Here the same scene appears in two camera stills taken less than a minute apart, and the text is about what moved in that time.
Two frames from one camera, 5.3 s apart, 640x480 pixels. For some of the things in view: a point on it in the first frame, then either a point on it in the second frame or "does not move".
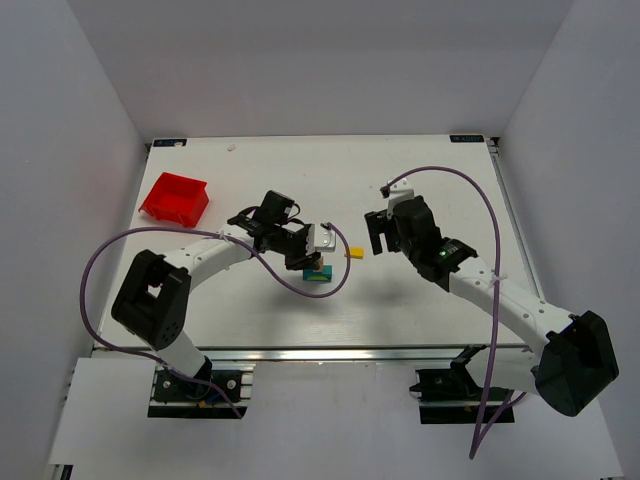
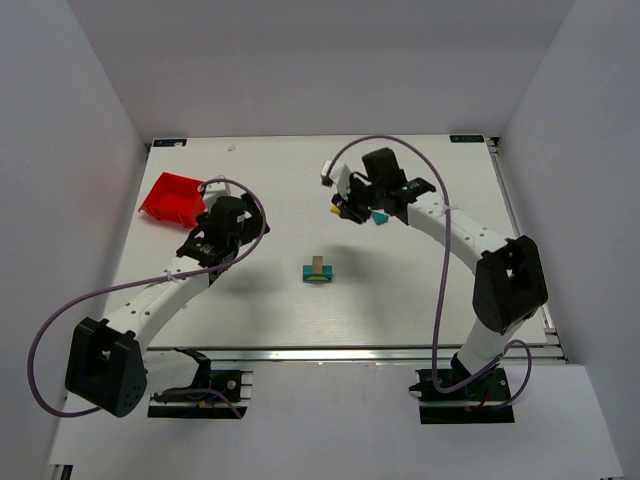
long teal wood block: x=323 y=276 does not move
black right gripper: x=381 y=228 to x=351 y=206
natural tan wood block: x=321 y=263 does not move
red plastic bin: x=177 y=199 does not move
